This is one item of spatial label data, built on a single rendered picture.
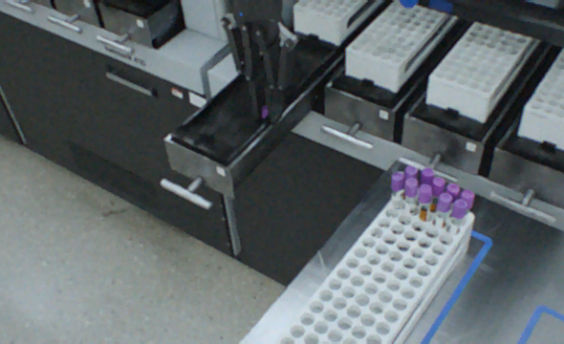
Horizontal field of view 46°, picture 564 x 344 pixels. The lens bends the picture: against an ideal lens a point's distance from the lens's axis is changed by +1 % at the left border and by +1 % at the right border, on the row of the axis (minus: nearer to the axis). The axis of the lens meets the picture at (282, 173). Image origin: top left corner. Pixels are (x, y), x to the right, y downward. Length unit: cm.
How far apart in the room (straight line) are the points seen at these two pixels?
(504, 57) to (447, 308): 47
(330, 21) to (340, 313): 62
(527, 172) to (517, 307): 27
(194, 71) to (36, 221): 99
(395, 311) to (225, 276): 117
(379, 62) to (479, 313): 46
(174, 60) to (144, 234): 78
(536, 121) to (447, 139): 14
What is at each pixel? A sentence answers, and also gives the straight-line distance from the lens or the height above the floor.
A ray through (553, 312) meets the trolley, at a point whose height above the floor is 82.
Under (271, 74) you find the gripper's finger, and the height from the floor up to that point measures 91.
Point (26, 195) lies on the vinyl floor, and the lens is 228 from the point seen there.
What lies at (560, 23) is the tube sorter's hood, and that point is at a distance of 99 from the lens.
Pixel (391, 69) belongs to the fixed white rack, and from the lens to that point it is 110.
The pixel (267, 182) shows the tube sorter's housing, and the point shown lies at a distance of 143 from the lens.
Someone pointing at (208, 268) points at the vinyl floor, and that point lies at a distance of 191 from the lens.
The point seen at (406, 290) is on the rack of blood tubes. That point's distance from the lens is 78.
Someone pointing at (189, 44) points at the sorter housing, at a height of 73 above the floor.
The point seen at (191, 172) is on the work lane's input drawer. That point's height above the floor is 75.
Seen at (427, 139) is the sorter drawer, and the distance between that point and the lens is 110.
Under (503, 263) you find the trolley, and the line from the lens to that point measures 89.
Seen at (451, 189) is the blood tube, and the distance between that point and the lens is 81.
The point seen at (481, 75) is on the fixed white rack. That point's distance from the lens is 111.
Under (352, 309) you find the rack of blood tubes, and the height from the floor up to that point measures 87.
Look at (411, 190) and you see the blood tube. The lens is 81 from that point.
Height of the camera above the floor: 152
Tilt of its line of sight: 45 degrees down
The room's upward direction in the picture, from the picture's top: 5 degrees counter-clockwise
